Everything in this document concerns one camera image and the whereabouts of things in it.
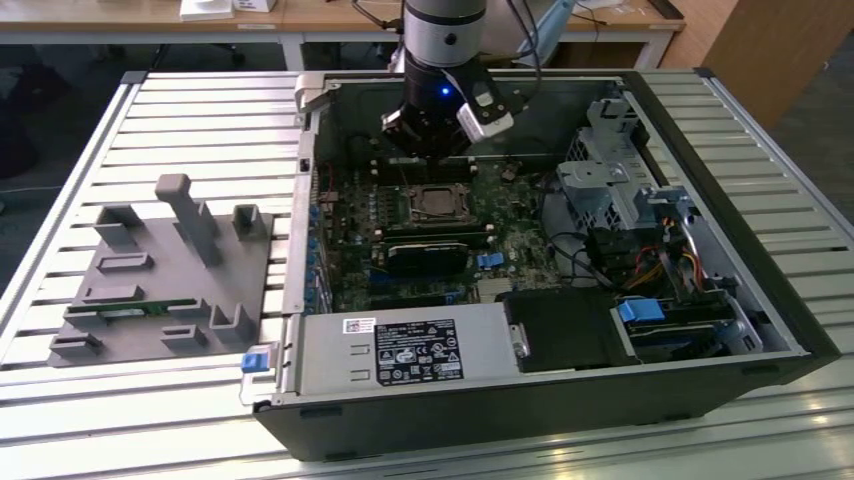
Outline metal socket cover frame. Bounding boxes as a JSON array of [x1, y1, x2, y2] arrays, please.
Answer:
[[408, 183, 477, 222]]

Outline silver topped CPU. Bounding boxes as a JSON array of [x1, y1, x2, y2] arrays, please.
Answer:
[[418, 189, 466, 217]]

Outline pale blue teach pendant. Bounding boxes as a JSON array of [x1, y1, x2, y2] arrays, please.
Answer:
[[526, 0, 577, 70]]

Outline silver drive cage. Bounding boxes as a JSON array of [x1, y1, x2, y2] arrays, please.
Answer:
[[554, 97, 677, 234]]

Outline black graphics card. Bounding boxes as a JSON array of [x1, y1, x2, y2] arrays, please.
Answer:
[[384, 240, 470, 279]]

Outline green motherboard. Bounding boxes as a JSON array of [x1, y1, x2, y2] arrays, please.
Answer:
[[307, 152, 569, 314]]

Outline white papers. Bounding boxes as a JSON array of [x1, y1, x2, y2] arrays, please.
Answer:
[[574, 0, 653, 12]]

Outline silver chipset heat sink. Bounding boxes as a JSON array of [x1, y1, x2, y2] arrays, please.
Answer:
[[476, 277, 517, 303]]

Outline wooden desk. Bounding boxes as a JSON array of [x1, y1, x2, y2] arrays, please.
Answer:
[[0, 0, 688, 71]]

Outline black plastic shroud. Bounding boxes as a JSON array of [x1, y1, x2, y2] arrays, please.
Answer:
[[498, 288, 640, 375]]

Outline silver power supply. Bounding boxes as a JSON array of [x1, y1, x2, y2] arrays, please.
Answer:
[[285, 301, 530, 397]]

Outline blue disk carrier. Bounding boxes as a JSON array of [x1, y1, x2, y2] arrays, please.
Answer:
[[616, 296, 668, 327]]

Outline grey parts rack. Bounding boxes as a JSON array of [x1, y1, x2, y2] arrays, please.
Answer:
[[47, 172, 281, 370]]

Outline wooden cabinet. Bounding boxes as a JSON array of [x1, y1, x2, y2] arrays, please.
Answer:
[[697, 0, 854, 132]]

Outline green RAM stick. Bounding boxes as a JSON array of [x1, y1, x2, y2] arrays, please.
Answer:
[[66, 297, 202, 319]]

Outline disk bay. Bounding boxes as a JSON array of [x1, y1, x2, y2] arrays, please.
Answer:
[[610, 287, 768, 364]]

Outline black PC case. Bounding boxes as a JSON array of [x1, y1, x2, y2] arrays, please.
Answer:
[[250, 67, 844, 464]]

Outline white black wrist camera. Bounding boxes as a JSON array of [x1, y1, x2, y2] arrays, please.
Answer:
[[456, 78, 517, 143]]

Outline yellow red wire bundle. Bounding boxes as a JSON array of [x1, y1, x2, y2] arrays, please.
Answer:
[[624, 243, 708, 292]]

